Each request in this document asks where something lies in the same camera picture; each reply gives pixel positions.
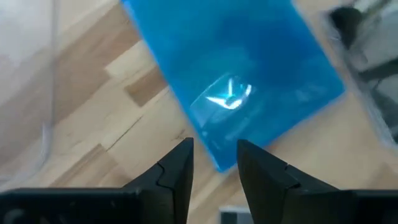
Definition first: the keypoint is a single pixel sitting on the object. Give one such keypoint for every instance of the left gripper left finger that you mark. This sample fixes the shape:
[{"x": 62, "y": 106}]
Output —
[{"x": 174, "y": 186}]

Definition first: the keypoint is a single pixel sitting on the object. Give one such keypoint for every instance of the blue jewel case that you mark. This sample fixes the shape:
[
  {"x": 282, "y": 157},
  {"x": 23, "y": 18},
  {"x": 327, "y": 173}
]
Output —
[{"x": 233, "y": 62}]

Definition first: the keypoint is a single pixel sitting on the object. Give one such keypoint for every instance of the clear plastic bin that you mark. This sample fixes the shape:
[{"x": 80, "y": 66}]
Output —
[{"x": 25, "y": 46}]

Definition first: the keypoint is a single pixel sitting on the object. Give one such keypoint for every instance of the clear jewel case black tray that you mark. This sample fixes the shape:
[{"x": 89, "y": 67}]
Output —
[
  {"x": 373, "y": 46},
  {"x": 234, "y": 217}
]

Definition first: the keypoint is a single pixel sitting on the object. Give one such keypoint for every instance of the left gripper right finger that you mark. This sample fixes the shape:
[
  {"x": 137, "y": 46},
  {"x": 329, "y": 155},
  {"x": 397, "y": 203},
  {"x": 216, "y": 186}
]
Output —
[{"x": 273, "y": 193}]

